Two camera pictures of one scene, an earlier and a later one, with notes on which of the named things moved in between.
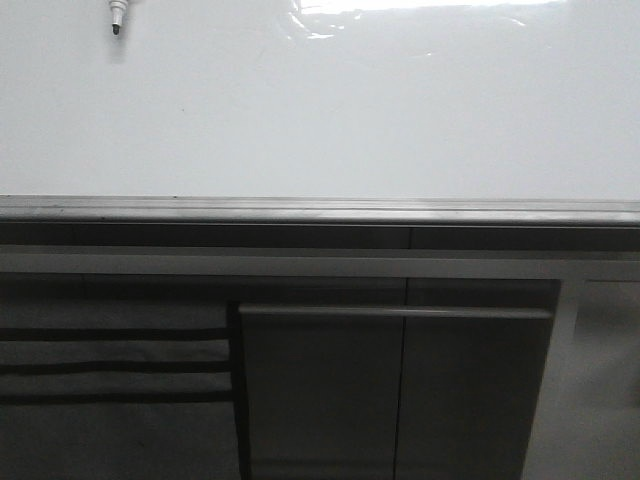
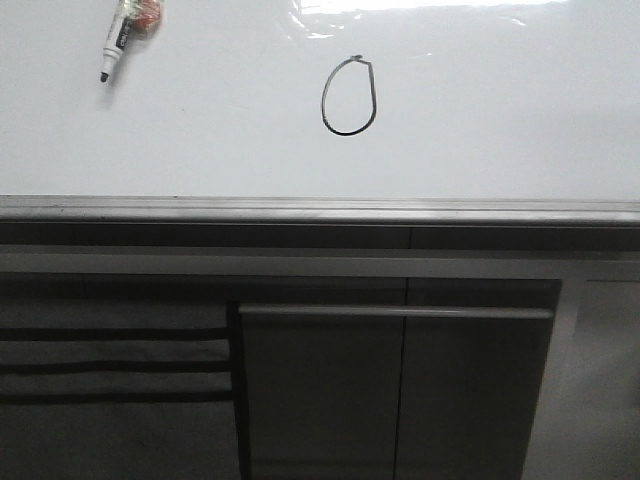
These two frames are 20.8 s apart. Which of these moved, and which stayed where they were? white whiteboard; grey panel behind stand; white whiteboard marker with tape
Moved: white whiteboard marker with tape
Stayed: white whiteboard; grey panel behind stand
